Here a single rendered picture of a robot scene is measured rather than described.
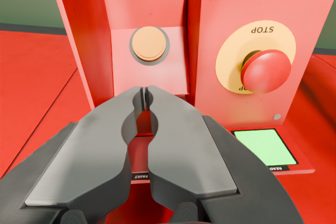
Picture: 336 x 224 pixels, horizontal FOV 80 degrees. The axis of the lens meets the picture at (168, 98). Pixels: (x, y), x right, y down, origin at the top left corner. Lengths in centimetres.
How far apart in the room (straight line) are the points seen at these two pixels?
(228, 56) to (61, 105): 42
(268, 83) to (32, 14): 103
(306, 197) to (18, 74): 72
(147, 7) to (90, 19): 8
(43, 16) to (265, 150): 102
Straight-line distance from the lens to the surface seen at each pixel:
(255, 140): 24
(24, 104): 57
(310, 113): 66
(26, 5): 111
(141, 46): 23
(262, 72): 18
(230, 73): 20
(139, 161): 21
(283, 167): 23
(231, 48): 19
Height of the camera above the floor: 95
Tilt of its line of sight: 54 degrees down
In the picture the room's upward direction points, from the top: 175 degrees clockwise
